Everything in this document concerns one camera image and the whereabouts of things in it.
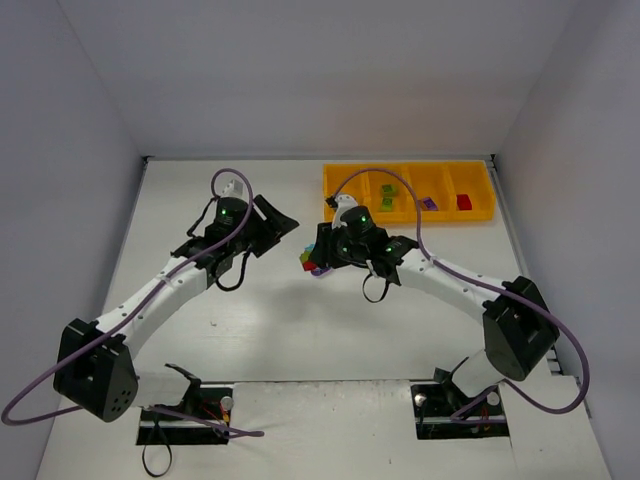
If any multicolor lego block assembly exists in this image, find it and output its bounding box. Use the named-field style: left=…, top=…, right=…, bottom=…
left=299, top=243, right=320, bottom=276

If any purple lego brick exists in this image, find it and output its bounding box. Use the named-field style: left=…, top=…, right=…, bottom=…
left=420, top=197, right=439, bottom=211

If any small red lego brick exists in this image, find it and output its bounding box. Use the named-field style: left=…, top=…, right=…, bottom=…
left=456, top=193, right=473, bottom=211

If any green lego brick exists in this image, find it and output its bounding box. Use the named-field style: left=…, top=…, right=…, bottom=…
left=379, top=197, right=394, bottom=212
left=380, top=184, right=399, bottom=198

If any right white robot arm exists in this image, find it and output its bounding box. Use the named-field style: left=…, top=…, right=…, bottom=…
left=310, top=206, right=559, bottom=399

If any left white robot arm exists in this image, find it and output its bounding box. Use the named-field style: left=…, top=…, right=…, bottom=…
left=53, top=195, right=299, bottom=423

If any teal green purple lego stack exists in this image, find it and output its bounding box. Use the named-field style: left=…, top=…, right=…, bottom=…
left=311, top=267, right=331, bottom=277

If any yellow divided container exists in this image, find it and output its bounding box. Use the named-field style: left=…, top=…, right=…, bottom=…
left=323, top=161, right=496, bottom=226

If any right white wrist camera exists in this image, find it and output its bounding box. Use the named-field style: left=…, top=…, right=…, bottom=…
left=324, top=194, right=359, bottom=222

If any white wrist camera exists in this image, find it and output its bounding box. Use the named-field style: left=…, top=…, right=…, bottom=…
left=221, top=179, right=244, bottom=199
left=324, top=194, right=359, bottom=222

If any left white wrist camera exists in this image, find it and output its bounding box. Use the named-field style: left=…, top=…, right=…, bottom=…
left=221, top=179, right=244, bottom=199

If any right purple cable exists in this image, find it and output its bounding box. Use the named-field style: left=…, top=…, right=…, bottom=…
left=333, top=167, right=591, bottom=422

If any purple cable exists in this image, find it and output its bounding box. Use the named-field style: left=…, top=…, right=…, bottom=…
left=333, top=167, right=591, bottom=422
left=0, top=168, right=265, bottom=439

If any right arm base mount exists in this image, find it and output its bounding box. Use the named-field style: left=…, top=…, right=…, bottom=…
left=410, top=382, right=510, bottom=441

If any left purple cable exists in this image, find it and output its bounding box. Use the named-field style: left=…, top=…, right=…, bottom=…
left=0, top=168, right=265, bottom=439

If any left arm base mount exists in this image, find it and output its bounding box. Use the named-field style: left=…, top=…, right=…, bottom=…
left=135, top=383, right=235, bottom=445

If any black cable loop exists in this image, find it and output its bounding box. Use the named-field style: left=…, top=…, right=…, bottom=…
left=142, top=419, right=174, bottom=476

